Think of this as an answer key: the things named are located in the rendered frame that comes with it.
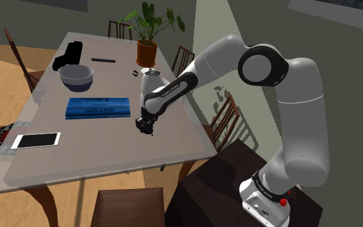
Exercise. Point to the dark brown robot stand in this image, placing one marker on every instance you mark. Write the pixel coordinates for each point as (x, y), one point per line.
(219, 195)

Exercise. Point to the black remote control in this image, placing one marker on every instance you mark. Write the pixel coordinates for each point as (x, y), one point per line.
(103, 60)

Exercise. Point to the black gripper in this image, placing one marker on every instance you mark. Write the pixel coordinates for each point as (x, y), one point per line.
(146, 123)

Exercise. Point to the green plant in orange pot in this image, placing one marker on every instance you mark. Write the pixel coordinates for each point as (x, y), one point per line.
(146, 53)

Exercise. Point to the black angular box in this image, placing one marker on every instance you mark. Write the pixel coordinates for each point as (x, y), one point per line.
(71, 53)

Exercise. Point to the brown wooden chair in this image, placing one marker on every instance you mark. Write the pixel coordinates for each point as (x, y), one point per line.
(182, 61)
(120, 30)
(27, 75)
(127, 209)
(225, 121)

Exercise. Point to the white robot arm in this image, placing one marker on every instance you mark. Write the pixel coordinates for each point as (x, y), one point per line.
(300, 125)

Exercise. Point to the grey wall picture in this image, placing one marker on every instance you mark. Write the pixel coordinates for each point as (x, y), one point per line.
(55, 3)

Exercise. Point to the blue book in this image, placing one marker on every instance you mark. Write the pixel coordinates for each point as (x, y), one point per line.
(98, 108)

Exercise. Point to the grey and blue bowl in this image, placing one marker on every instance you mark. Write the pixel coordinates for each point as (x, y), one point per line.
(76, 78)

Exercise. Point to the white tablet with black screen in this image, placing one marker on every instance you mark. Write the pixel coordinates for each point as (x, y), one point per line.
(36, 140)

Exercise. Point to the grey dining table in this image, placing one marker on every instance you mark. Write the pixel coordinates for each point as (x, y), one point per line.
(105, 147)

